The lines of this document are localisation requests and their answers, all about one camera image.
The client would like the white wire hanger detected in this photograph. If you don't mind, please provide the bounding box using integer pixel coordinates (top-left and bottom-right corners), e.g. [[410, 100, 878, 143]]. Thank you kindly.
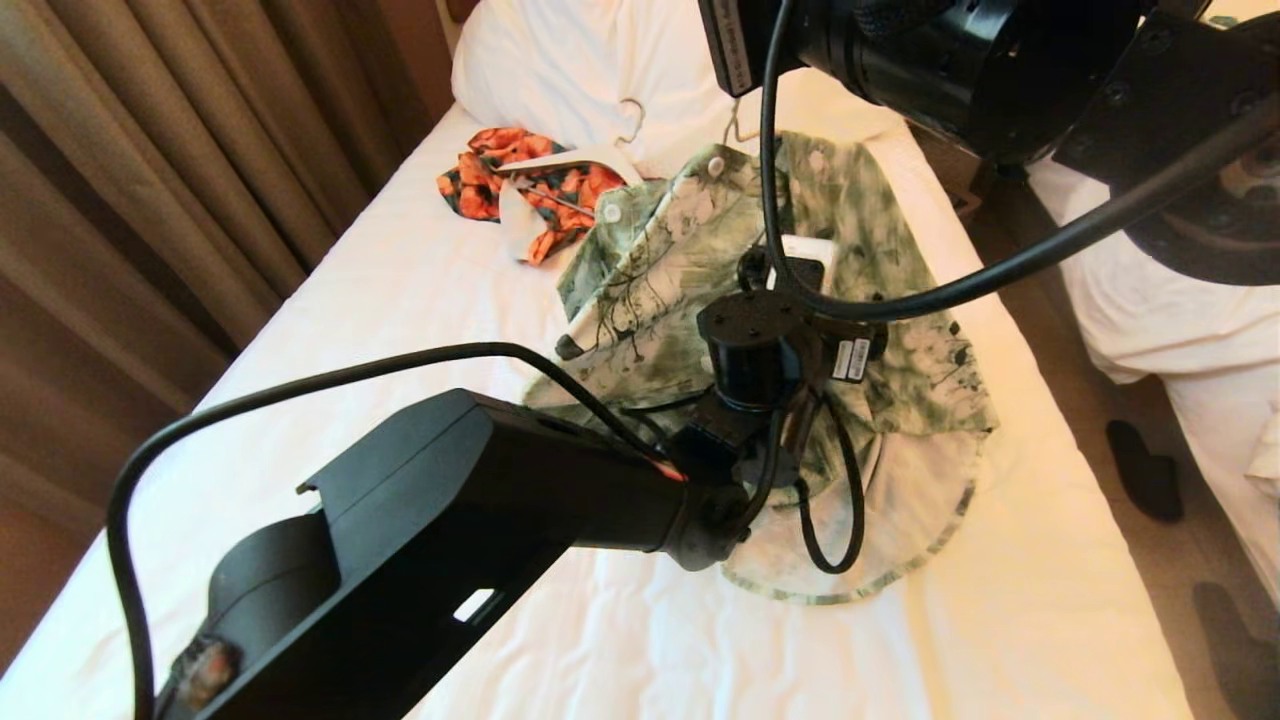
[[722, 95, 763, 146]]

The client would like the green floral short-sleeve shirt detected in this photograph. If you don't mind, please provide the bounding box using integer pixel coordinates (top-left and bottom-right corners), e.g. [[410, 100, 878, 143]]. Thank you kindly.
[[520, 130, 999, 606]]

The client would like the white hanger with metal hook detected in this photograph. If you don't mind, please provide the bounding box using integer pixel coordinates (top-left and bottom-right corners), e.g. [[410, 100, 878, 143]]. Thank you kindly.
[[497, 98, 651, 201]]

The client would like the white pillow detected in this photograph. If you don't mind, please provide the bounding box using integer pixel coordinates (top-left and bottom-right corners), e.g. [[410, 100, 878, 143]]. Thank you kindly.
[[453, 0, 906, 181]]

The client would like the white duvet bed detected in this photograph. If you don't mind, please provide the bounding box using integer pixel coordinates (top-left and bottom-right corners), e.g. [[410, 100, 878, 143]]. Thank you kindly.
[[1030, 150, 1280, 601]]

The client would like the orange floral garment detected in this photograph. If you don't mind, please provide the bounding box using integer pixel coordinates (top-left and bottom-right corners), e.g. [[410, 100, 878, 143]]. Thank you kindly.
[[437, 128, 627, 267]]

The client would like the black slipper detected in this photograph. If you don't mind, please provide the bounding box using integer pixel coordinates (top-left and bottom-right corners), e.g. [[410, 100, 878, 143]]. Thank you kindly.
[[1105, 420, 1184, 523]]

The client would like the white sheeted bed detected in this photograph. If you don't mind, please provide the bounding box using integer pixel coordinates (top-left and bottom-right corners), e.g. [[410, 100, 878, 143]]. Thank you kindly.
[[0, 105, 1191, 720]]

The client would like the brown curtain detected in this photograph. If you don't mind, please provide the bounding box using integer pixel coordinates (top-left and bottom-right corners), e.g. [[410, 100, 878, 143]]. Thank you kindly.
[[0, 0, 451, 521]]

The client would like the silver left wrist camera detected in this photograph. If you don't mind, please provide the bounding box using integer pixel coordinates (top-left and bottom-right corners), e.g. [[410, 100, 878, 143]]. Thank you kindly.
[[770, 235, 837, 291]]

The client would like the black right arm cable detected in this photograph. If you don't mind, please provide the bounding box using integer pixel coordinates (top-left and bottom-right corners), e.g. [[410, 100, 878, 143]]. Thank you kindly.
[[760, 0, 1280, 323]]

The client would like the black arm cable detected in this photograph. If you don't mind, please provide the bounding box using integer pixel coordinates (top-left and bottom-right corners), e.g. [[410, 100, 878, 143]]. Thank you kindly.
[[760, 0, 1280, 323], [108, 342, 867, 720]]

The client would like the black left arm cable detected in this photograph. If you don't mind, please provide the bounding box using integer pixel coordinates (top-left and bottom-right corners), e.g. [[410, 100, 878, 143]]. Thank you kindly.
[[108, 342, 867, 720]]

